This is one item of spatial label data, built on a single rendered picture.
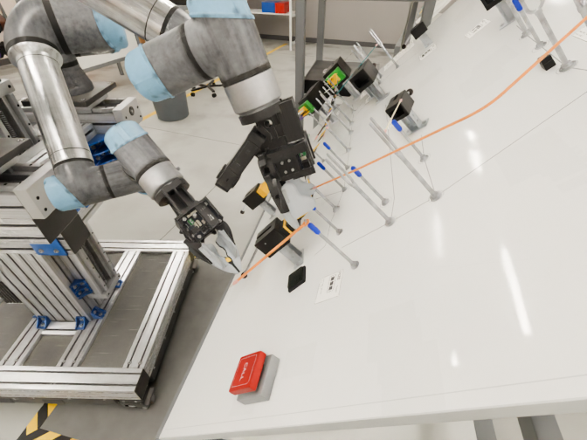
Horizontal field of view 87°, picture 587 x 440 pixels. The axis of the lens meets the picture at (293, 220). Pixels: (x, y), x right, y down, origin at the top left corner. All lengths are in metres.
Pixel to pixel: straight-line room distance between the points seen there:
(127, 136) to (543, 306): 0.64
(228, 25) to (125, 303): 1.54
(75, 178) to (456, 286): 0.69
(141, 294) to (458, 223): 1.61
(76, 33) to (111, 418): 1.47
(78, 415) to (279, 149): 1.60
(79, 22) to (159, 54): 0.46
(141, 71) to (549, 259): 0.51
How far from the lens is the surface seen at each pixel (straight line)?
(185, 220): 0.60
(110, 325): 1.76
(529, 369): 0.29
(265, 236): 0.56
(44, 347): 1.85
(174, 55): 0.48
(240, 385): 0.46
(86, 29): 0.94
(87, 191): 0.75
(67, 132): 0.80
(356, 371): 0.37
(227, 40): 0.45
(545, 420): 0.67
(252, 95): 0.45
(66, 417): 1.88
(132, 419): 1.74
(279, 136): 0.49
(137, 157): 0.65
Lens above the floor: 1.53
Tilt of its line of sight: 41 degrees down
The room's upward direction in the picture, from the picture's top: straight up
